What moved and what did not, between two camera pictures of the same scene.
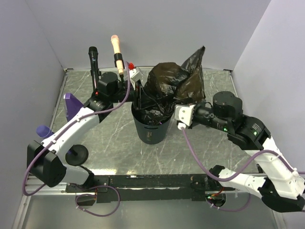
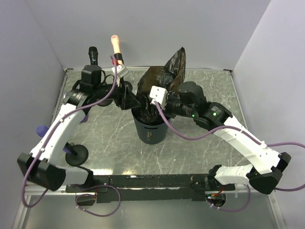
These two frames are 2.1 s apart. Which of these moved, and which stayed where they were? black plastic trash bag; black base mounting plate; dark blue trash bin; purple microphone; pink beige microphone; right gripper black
Moved: right gripper black; black plastic trash bag
Stayed: pink beige microphone; dark blue trash bin; black base mounting plate; purple microphone
